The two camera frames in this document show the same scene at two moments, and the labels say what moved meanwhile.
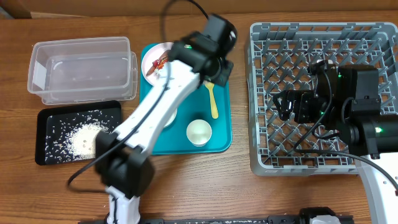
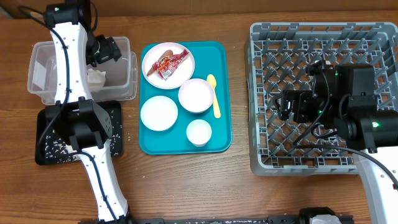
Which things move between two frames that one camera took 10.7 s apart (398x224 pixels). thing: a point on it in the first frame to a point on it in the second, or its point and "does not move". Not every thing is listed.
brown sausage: [165, 55] does not move
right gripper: [302, 101] does not move
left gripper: [226, 67] to [110, 50]
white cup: [199, 132] does not move
